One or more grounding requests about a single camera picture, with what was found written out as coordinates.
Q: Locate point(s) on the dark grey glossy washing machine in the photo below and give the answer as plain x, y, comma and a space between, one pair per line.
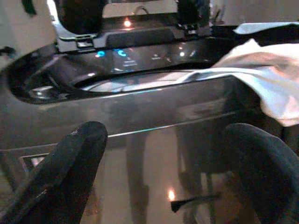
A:
163, 109

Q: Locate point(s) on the small green wall hook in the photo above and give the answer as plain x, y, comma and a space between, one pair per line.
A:
29, 7

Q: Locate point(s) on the dark sticker with orange logo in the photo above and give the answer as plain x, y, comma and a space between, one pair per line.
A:
35, 161

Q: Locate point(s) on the small black wall hook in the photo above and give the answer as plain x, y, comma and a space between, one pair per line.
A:
7, 51

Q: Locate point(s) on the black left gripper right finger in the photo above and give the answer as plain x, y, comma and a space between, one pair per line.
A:
271, 177

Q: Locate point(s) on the dark washer lid with hinges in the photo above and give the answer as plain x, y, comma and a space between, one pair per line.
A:
140, 37

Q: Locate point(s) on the white garment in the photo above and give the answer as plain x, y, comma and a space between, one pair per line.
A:
268, 70

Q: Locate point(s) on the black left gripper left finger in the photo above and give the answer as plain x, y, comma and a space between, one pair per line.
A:
58, 177

